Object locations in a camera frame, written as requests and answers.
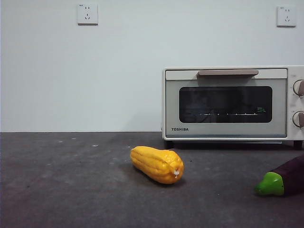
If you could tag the cream toaster oven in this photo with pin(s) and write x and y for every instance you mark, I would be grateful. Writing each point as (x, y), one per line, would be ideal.
(291, 104)

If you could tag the round beige oven knob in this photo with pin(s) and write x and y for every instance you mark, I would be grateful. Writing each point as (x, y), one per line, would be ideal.
(298, 119)
(298, 88)

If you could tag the yellow toy corn cob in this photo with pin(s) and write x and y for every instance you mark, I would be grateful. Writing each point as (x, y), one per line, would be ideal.
(154, 164)

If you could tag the purple toy eggplant, green stem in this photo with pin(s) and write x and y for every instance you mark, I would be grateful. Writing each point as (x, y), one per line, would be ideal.
(291, 173)

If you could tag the white wall socket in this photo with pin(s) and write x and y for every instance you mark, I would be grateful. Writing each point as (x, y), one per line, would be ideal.
(87, 14)
(286, 16)

